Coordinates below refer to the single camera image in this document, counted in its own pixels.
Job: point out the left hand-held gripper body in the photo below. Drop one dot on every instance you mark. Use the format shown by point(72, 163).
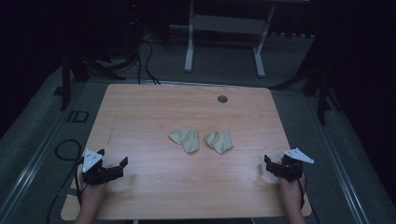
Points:
point(91, 161)

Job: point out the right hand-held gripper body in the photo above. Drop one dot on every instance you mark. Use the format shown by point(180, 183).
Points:
point(294, 169)

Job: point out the beige sock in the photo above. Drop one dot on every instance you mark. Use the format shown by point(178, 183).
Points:
point(186, 140)
point(220, 141)

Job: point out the person's right hand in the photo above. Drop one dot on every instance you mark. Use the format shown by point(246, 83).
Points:
point(291, 188)

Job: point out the person's left hand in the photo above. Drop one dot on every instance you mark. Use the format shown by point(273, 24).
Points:
point(93, 189)

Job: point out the black metal stand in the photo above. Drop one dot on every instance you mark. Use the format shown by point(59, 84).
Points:
point(322, 93)
point(66, 81)

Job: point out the metal floor rail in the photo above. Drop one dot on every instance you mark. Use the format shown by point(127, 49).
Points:
point(339, 161)
point(34, 161)

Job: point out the white metal desk frame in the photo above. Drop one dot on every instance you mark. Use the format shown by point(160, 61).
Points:
point(227, 24)

